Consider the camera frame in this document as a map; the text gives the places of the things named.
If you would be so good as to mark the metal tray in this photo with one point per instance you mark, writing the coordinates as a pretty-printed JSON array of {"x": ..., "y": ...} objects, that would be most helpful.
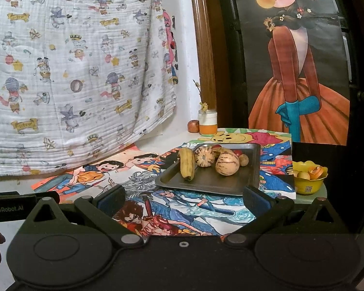
[{"x": 212, "y": 182}]

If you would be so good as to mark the red-haired fighters drawing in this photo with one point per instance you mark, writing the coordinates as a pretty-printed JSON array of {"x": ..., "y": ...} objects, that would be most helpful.
[{"x": 185, "y": 215}]

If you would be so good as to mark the pink printed cloth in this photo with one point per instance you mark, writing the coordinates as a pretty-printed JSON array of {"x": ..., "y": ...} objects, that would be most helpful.
[{"x": 170, "y": 45}]

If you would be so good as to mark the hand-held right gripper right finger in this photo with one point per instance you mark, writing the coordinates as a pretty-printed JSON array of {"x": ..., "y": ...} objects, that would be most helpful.
[{"x": 256, "y": 200}]

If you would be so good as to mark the brown wooden frame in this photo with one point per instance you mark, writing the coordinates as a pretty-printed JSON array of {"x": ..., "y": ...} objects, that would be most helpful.
[{"x": 206, "y": 51}]

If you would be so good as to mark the white jar with orange band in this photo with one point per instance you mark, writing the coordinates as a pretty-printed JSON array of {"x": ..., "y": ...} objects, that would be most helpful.
[{"x": 207, "y": 124}]

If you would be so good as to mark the yellow bowl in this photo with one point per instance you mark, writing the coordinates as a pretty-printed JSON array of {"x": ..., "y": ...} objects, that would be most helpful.
[{"x": 309, "y": 186}]

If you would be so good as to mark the small brown round fruit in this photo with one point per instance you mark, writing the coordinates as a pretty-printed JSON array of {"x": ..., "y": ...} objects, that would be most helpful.
[{"x": 244, "y": 160}]

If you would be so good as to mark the striped yellow melon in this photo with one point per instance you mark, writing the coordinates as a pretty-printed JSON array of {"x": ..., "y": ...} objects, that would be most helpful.
[
  {"x": 227, "y": 164},
  {"x": 204, "y": 157}
]

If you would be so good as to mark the wall poster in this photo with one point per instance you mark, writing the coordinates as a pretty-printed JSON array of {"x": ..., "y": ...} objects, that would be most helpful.
[{"x": 291, "y": 66}]

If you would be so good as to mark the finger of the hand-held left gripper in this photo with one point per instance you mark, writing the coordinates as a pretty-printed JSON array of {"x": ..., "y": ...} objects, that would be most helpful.
[{"x": 48, "y": 197}]

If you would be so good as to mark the yellow flower sprig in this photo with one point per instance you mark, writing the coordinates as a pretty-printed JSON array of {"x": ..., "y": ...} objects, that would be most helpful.
[{"x": 203, "y": 106}]

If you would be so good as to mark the red cherry tomato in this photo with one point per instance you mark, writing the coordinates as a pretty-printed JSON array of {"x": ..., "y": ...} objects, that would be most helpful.
[{"x": 237, "y": 152}]

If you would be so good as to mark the cartoon boys drawing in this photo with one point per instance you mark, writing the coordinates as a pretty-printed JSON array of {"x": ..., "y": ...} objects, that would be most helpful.
[{"x": 88, "y": 175}]

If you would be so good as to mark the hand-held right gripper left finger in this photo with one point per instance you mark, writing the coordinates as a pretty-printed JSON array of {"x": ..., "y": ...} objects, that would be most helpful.
[{"x": 112, "y": 198}]

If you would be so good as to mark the red apple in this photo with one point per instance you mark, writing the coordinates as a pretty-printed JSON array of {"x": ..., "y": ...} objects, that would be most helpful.
[{"x": 193, "y": 126}]

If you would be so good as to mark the pale round fruit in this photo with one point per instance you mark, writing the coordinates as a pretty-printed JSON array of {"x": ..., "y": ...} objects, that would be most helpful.
[{"x": 303, "y": 175}]

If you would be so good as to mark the white printed blanket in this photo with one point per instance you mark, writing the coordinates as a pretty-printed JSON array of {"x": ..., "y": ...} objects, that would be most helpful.
[{"x": 79, "y": 66}]

